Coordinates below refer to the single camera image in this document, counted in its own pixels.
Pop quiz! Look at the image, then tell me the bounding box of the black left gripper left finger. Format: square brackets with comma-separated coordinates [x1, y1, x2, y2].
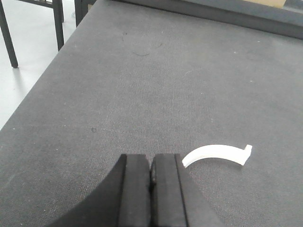
[50, 154, 151, 227]

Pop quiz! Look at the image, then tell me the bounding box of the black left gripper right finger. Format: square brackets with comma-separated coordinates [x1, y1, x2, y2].
[151, 154, 225, 227]

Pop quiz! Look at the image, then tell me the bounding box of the black chair leg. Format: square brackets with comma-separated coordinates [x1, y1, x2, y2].
[0, 1, 18, 69]

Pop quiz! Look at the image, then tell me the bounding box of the white curved pipe clamp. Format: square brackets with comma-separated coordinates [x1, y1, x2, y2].
[182, 145, 252, 168]

